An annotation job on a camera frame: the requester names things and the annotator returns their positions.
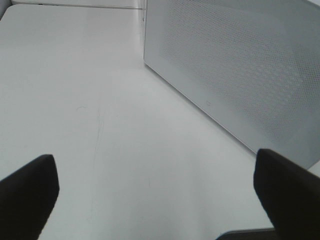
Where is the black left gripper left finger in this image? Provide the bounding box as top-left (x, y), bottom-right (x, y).
top-left (0, 154), bottom-right (60, 240)

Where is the white microwave door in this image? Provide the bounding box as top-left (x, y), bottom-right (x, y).
top-left (144, 0), bottom-right (320, 168)

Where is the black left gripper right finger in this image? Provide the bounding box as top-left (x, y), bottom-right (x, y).
top-left (253, 149), bottom-right (320, 240)

